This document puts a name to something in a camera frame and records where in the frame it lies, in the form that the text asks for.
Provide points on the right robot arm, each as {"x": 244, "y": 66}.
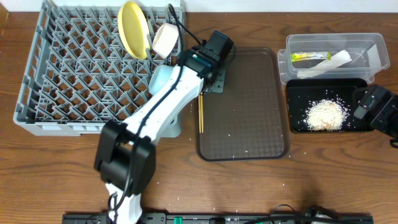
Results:
{"x": 378, "y": 107}

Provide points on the light blue bowl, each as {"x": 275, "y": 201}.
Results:
{"x": 159, "y": 77}

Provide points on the wooden chopstick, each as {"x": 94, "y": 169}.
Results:
{"x": 200, "y": 113}

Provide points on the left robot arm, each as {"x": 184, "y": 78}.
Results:
{"x": 126, "y": 155}

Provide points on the green snack wrapper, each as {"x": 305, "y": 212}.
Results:
{"x": 301, "y": 56}

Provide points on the clear plastic bin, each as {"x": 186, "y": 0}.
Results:
{"x": 367, "y": 50}

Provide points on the yellow plate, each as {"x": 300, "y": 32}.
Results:
{"x": 133, "y": 30}

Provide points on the grey dishwasher rack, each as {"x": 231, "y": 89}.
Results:
{"x": 78, "y": 74}

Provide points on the black waste tray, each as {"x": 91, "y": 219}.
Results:
{"x": 301, "y": 92}

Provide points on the white paper chopstick sleeve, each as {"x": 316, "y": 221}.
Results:
{"x": 335, "y": 61}

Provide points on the leftover rice pile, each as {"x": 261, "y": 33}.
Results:
{"x": 326, "y": 115}

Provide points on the dark brown serving tray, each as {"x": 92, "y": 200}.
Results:
{"x": 248, "y": 119}

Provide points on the white bowl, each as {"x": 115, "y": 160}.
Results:
{"x": 165, "y": 40}

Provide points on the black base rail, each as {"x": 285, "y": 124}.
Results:
{"x": 282, "y": 214}

